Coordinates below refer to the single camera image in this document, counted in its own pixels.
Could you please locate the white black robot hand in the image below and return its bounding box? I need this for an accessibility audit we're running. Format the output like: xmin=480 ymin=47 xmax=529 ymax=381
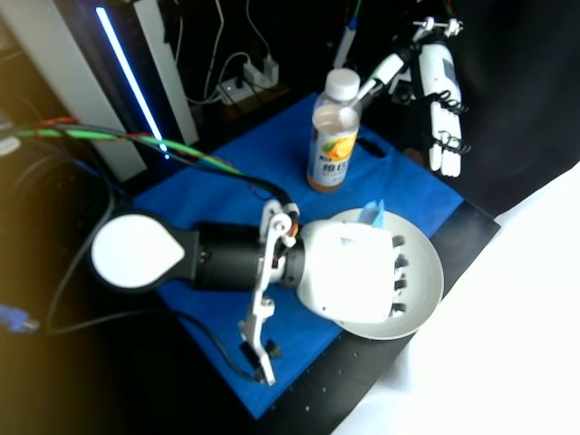
xmin=357 ymin=42 xmax=472 ymax=178
xmin=295 ymin=219 xmax=410 ymax=325

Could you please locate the small blue object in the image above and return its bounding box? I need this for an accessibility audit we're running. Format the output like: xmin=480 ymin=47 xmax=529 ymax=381
xmin=356 ymin=198 xmax=387 ymax=228

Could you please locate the orange juice bottle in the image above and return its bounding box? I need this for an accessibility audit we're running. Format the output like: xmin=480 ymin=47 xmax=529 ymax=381
xmin=305 ymin=67 xmax=363 ymax=194

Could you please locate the white round plate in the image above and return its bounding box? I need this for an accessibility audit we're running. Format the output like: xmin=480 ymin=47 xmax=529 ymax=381
xmin=325 ymin=207 xmax=445 ymax=342

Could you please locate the blue cloth bag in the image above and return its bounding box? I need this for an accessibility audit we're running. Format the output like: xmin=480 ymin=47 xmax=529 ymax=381
xmin=132 ymin=92 xmax=466 ymax=421

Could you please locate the white backdrop board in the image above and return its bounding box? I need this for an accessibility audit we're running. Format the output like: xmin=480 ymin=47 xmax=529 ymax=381
xmin=333 ymin=166 xmax=580 ymax=435

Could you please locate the white power strip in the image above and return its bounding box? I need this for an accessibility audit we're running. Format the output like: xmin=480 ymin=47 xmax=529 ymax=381
xmin=216 ymin=53 xmax=280 ymax=105

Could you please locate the white column with blue light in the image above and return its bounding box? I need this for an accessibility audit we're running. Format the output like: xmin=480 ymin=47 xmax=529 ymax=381
xmin=0 ymin=0 xmax=200 ymax=183

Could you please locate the white cable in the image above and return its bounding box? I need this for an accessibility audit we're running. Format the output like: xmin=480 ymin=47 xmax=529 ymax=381
xmin=188 ymin=0 xmax=251 ymax=106
xmin=246 ymin=0 xmax=275 ymax=63

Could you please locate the green red black cable bundle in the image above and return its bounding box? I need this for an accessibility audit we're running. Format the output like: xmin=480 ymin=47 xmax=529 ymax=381
xmin=0 ymin=116 xmax=296 ymax=214

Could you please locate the blue cable connector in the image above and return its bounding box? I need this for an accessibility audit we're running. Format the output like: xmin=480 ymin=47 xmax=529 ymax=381
xmin=0 ymin=304 xmax=41 ymax=334

